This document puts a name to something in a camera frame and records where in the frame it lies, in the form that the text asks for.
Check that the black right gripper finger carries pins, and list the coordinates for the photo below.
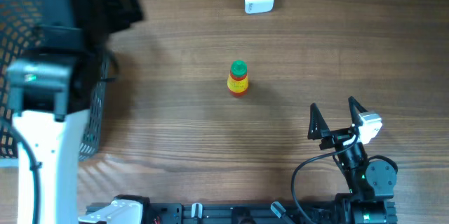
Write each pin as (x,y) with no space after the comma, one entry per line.
(318,127)
(355,109)

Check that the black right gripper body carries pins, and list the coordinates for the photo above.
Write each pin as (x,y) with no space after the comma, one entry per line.
(336,138)

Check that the red yellow sauce bottle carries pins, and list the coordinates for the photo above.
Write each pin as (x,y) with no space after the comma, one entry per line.
(237,82)

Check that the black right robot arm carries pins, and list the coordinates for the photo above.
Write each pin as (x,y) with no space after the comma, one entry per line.
(370,180)

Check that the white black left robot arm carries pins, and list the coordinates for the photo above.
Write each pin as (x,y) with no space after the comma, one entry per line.
(52,91)

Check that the grey plastic mesh basket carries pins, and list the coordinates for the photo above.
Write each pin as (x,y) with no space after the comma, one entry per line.
(18,18)

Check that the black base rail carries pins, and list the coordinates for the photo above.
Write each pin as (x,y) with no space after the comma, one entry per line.
(319,212)

